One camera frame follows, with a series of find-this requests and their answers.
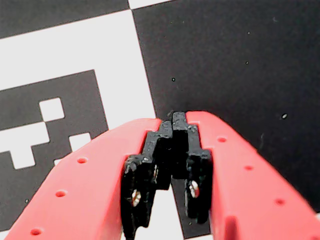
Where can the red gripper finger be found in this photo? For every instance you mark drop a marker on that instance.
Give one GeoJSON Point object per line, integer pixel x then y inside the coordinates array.
{"type": "Point", "coordinates": [82, 195]}
{"type": "Point", "coordinates": [250, 200]}

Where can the black white marker mat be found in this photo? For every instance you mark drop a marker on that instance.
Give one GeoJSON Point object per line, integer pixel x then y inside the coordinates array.
{"type": "Point", "coordinates": [225, 62]}

